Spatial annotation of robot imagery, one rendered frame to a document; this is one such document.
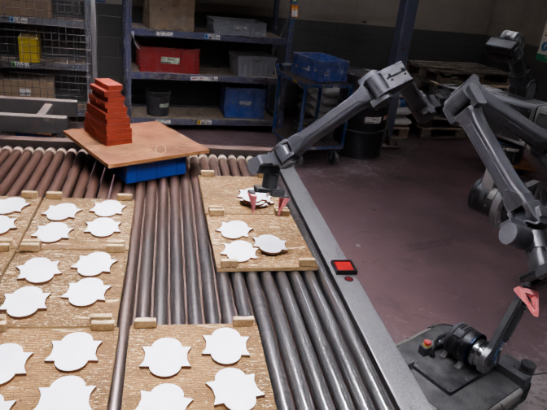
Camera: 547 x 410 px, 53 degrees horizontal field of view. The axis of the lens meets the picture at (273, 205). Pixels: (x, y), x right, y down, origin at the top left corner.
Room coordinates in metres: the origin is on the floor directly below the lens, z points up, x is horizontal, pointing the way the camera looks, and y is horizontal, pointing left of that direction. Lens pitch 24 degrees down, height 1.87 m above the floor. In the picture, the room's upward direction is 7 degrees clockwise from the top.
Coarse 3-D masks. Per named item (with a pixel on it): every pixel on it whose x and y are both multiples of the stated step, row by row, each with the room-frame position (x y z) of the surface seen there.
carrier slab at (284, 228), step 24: (216, 216) 1.93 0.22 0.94; (240, 216) 1.95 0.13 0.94; (264, 216) 1.98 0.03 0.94; (288, 216) 2.01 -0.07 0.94; (216, 240) 1.73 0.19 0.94; (240, 240) 1.76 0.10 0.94; (288, 240) 1.80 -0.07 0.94; (216, 264) 1.57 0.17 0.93; (240, 264) 1.58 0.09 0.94; (264, 264) 1.60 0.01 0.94; (288, 264) 1.62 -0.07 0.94
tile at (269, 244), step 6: (258, 240) 1.75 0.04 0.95; (264, 240) 1.75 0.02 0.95; (270, 240) 1.76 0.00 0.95; (276, 240) 1.77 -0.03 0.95; (252, 246) 1.69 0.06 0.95; (258, 246) 1.70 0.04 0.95; (264, 246) 1.70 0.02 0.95; (270, 246) 1.71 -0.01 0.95; (276, 246) 1.71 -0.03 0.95; (282, 246) 1.72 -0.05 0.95; (264, 252) 1.67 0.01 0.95; (270, 252) 1.66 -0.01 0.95; (276, 252) 1.67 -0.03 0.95
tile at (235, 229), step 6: (222, 222) 1.87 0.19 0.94; (234, 222) 1.88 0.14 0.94; (240, 222) 1.89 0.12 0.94; (222, 228) 1.82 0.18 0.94; (228, 228) 1.83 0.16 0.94; (234, 228) 1.83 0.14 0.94; (240, 228) 1.84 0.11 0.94; (246, 228) 1.84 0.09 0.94; (252, 228) 1.85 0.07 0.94; (222, 234) 1.77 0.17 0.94; (228, 234) 1.77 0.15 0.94; (234, 234) 1.78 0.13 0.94; (240, 234) 1.78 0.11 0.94; (246, 234) 1.79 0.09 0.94
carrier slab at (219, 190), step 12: (204, 180) 2.29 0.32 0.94; (216, 180) 2.31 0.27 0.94; (228, 180) 2.33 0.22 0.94; (240, 180) 2.34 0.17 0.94; (252, 180) 2.36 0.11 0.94; (204, 192) 2.16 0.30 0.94; (216, 192) 2.17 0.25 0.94; (228, 192) 2.19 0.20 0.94; (204, 204) 2.03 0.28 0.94; (216, 204) 2.04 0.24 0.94; (228, 204) 2.06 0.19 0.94; (240, 204) 2.07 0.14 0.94; (276, 204) 2.11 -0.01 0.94
